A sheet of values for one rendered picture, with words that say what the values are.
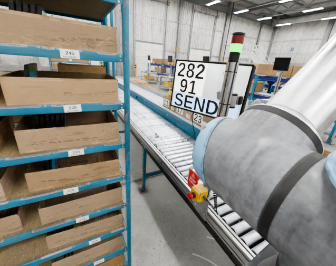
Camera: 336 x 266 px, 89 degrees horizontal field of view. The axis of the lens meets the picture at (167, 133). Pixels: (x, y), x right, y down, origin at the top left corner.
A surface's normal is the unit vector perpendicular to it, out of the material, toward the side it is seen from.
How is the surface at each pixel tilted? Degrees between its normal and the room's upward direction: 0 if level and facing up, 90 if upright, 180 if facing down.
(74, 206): 91
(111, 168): 91
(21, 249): 0
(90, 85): 90
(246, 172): 64
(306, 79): 39
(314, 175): 30
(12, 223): 91
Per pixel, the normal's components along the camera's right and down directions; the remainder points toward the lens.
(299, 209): -0.75, -0.28
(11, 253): 0.07, -0.92
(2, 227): 0.50, 0.38
